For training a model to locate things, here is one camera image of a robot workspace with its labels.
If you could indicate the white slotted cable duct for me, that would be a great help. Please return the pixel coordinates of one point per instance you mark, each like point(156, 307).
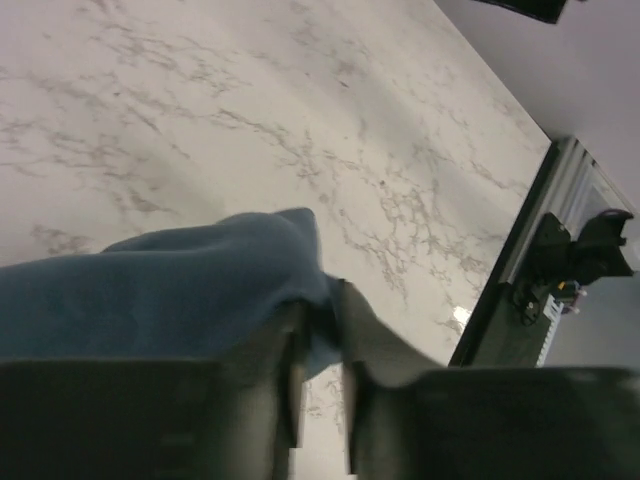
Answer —
point(552, 311)

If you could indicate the blue grey t shirt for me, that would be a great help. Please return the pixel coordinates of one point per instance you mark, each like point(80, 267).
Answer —
point(185, 292)

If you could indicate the aluminium rail frame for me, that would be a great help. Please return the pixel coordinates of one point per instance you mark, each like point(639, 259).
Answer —
point(586, 229)

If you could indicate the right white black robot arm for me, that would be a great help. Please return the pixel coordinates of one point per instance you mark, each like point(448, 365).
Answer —
point(545, 11)

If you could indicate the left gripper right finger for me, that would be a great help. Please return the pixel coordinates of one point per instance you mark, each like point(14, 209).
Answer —
point(409, 418)

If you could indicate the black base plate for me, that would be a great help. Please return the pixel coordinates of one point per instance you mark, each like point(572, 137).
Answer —
point(516, 244)

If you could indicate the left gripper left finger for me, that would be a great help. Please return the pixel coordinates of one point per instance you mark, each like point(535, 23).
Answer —
point(235, 417)

